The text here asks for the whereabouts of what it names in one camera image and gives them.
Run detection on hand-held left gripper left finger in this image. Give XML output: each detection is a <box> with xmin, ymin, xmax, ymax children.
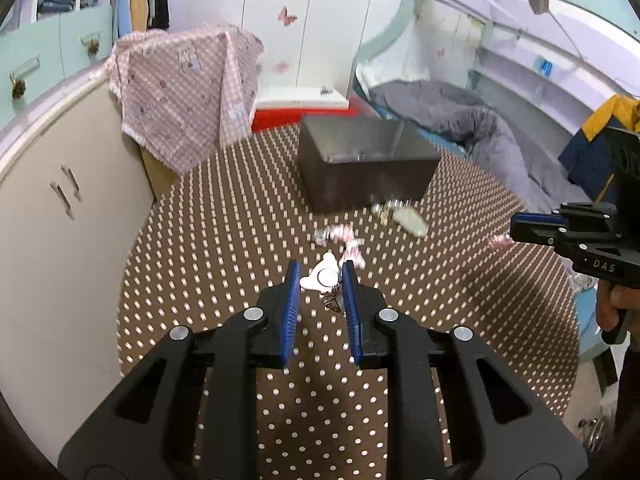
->
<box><xmin>57</xmin><ymin>260</ymin><xmax>302</xmax><ymax>480</ymax></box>

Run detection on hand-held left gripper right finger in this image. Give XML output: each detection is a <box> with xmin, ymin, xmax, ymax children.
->
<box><xmin>341</xmin><ymin>261</ymin><xmax>589</xmax><ymax>480</ymax></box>

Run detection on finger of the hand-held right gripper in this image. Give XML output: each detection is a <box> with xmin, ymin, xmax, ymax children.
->
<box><xmin>510</xmin><ymin>212</ymin><xmax>569</xmax><ymax>249</ymax></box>

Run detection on white bear-shaped pendant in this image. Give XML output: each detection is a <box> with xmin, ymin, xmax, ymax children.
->
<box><xmin>301</xmin><ymin>252</ymin><xmax>341</xmax><ymax>292</ymax></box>

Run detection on dark rectangular storage box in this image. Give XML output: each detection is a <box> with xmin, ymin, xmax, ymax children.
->
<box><xmin>298</xmin><ymin>115</ymin><xmax>442</xmax><ymax>214</ymax></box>

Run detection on person's right forearm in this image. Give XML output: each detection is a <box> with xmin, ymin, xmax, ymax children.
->
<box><xmin>614</xmin><ymin>332</ymin><xmax>640</xmax><ymax>441</ymax></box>

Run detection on person's right hand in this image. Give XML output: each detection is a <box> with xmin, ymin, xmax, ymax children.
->
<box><xmin>595</xmin><ymin>282</ymin><xmax>640</xmax><ymax>335</ymax></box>

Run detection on brown polka dot tablecloth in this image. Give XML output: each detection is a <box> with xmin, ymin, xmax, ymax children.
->
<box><xmin>116</xmin><ymin>124</ymin><xmax>582</xmax><ymax>480</ymax></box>

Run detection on yellow and blue jacket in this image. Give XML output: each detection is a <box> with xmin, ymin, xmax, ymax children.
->
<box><xmin>557</xmin><ymin>94</ymin><xmax>640</xmax><ymax>202</ymax></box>

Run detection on gold and silver rings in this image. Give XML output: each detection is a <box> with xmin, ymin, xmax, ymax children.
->
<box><xmin>370</xmin><ymin>198</ymin><xmax>414</xmax><ymax>226</ymax></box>

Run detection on grey quilt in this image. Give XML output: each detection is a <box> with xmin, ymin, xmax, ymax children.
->
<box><xmin>367</xmin><ymin>80</ymin><xmax>592</xmax><ymax>214</ymax></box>

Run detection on pink checked cloth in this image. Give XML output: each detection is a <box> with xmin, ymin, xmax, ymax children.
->
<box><xmin>107</xmin><ymin>24</ymin><xmax>265</xmax><ymax>176</ymax></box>

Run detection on cream cabinet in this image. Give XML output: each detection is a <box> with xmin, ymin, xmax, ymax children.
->
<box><xmin>0</xmin><ymin>66</ymin><xmax>157</xmax><ymax>467</ymax></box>

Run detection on white wardrobe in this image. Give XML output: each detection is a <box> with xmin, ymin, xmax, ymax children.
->
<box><xmin>239</xmin><ymin>0</ymin><xmax>412</xmax><ymax>107</ymax></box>

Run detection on teal drawer unit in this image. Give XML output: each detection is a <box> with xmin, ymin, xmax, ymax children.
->
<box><xmin>0</xmin><ymin>6</ymin><xmax>120</xmax><ymax>128</ymax></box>

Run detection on pink bead bracelet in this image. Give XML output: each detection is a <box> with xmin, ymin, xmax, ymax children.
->
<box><xmin>340</xmin><ymin>237</ymin><xmax>367</xmax><ymax>267</ymax></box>

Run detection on teal bed frame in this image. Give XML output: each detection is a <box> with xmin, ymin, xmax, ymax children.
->
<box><xmin>349</xmin><ymin>0</ymin><xmax>640</xmax><ymax>171</ymax></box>

